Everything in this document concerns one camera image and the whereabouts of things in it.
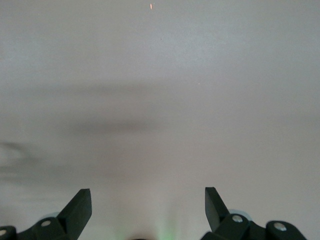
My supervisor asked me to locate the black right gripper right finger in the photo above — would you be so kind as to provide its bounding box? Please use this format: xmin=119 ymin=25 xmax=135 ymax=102
xmin=199 ymin=186 xmax=309 ymax=240

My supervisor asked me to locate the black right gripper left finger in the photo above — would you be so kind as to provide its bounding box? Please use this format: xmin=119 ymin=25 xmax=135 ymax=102
xmin=0 ymin=188 xmax=93 ymax=240

